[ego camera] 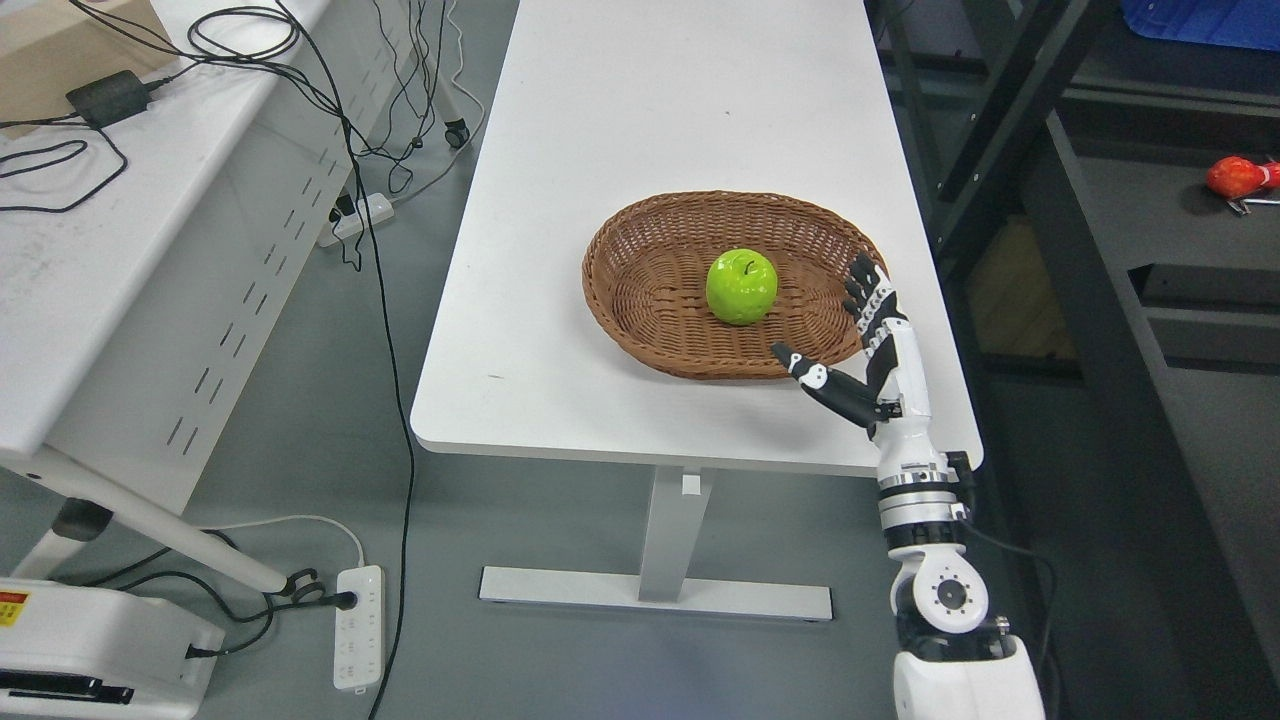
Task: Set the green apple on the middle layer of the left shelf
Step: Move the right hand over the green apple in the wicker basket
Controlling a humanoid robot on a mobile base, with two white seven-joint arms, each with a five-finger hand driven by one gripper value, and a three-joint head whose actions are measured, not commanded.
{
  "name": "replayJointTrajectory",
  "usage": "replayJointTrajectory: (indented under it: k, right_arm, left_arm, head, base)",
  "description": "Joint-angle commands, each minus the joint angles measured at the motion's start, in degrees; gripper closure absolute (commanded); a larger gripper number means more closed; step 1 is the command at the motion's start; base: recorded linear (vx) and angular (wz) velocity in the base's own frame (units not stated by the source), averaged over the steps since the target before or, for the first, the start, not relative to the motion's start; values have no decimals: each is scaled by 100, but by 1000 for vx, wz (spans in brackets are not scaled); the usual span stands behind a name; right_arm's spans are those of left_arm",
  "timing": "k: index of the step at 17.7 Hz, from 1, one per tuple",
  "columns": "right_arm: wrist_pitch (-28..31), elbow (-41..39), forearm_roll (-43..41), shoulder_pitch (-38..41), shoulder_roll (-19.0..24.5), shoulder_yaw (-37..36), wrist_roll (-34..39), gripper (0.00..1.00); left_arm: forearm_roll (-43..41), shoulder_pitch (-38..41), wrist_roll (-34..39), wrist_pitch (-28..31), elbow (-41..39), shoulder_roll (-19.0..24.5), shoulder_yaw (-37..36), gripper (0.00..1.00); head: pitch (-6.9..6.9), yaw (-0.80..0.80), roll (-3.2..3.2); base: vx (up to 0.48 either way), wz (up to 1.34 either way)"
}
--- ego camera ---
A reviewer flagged black power adapter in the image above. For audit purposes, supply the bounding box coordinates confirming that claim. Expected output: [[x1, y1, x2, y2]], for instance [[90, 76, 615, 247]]
[[65, 70, 150, 129]]

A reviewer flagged brown wicker basket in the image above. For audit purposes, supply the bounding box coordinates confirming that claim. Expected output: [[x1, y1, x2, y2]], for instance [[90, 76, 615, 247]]
[[581, 190, 882, 380]]

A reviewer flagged white power strip far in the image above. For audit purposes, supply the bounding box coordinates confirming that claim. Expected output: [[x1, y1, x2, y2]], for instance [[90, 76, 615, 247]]
[[316, 193, 396, 249]]

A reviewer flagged white machine base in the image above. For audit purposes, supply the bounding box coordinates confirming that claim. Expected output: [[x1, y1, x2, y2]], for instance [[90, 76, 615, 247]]
[[1, 577, 225, 719]]

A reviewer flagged white standing desk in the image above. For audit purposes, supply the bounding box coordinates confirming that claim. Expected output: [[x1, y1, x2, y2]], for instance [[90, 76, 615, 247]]
[[410, 1, 983, 621]]

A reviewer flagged blue plastic bin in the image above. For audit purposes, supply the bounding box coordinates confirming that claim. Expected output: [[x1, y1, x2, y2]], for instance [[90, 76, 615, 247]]
[[1121, 1, 1279, 53]]

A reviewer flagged long black cable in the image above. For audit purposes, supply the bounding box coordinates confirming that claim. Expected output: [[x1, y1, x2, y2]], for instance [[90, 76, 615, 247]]
[[68, 0, 417, 720]]

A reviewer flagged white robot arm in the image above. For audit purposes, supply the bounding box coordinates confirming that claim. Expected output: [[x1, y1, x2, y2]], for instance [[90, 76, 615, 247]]
[[878, 451, 1046, 719]]

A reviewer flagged white power strip near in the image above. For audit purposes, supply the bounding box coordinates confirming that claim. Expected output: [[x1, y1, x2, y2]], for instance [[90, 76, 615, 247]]
[[333, 565, 387, 694]]

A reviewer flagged white power strip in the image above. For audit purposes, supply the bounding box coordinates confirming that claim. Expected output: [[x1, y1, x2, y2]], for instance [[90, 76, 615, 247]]
[[316, 193, 396, 249], [333, 565, 387, 694]]

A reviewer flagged cardboard box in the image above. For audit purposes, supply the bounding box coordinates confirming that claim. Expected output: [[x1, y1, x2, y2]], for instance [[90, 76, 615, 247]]
[[1, 1, 172, 122]]

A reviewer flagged white left side desk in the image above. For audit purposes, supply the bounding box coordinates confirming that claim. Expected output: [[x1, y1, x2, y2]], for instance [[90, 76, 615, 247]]
[[3, 1, 413, 593]]

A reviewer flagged green apple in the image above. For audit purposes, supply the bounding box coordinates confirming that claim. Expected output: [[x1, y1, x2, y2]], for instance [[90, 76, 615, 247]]
[[704, 249, 780, 325]]

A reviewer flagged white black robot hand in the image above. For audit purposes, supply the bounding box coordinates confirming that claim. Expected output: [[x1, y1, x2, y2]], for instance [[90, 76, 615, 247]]
[[771, 252, 947, 489]]

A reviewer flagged red fruit on shelf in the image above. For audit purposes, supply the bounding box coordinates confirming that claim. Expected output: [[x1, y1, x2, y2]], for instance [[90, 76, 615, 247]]
[[1204, 156, 1279, 200]]

